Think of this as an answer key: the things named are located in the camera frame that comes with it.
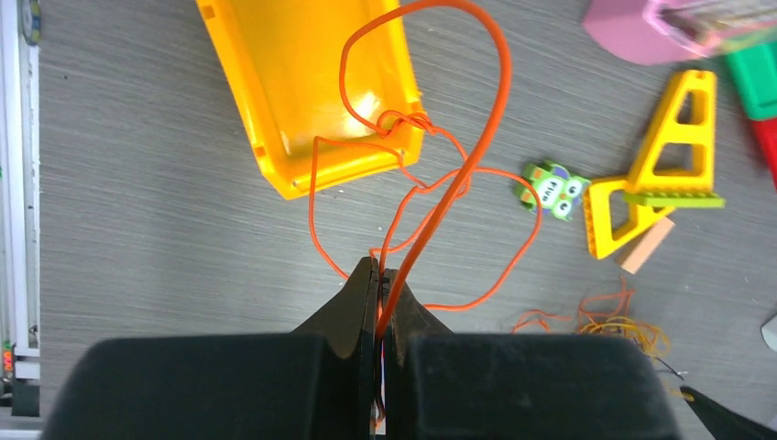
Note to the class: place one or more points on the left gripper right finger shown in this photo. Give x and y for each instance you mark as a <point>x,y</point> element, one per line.
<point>409,319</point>

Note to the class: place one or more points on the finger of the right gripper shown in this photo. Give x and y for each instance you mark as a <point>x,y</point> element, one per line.
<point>721,422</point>

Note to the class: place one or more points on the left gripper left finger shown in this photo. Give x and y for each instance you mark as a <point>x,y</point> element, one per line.
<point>346,374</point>

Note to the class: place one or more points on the green owl toy block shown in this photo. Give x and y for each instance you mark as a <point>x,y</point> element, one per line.
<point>554,190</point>

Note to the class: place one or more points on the small wooden block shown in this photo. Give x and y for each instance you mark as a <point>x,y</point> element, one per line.
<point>639,250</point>

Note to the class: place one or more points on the yellow plastic bin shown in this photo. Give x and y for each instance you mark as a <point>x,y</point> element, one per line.
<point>306,103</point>

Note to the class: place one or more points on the upright yellow triangle block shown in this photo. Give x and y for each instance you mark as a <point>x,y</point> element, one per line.
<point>675,163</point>

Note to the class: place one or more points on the red plastic bin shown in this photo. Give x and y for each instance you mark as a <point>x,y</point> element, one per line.
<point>765,132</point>

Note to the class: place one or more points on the green plastic bin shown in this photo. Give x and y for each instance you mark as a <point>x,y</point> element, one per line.
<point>754,74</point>

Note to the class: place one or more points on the pink metronome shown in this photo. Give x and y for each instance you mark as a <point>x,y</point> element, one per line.
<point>658,32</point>

